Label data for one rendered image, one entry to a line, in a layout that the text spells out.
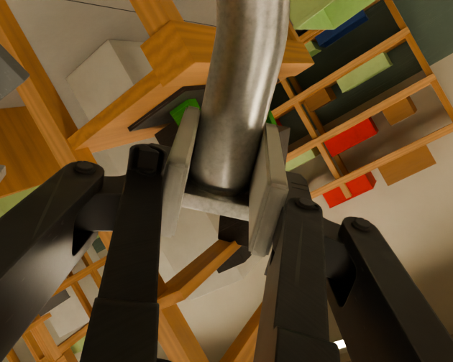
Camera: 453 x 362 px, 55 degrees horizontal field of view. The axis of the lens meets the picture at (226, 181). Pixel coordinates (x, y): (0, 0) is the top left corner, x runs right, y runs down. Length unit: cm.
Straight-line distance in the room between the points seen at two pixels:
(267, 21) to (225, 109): 4
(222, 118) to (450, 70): 587
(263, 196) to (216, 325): 789
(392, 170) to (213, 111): 546
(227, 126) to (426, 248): 632
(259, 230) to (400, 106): 538
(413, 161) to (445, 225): 115
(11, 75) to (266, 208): 22
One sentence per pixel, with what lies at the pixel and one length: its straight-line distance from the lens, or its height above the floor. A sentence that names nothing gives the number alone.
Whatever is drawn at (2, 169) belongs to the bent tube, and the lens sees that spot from 34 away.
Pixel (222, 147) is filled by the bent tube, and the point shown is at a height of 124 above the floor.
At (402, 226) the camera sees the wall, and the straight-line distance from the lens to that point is 639.
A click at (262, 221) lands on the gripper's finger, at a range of 15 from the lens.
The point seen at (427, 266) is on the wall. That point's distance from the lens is 658.
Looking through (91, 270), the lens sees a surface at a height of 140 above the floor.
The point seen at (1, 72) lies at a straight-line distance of 32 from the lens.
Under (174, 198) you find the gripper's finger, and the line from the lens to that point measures 15.
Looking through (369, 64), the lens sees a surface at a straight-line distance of 552.
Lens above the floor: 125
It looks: level
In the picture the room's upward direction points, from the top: 151 degrees clockwise
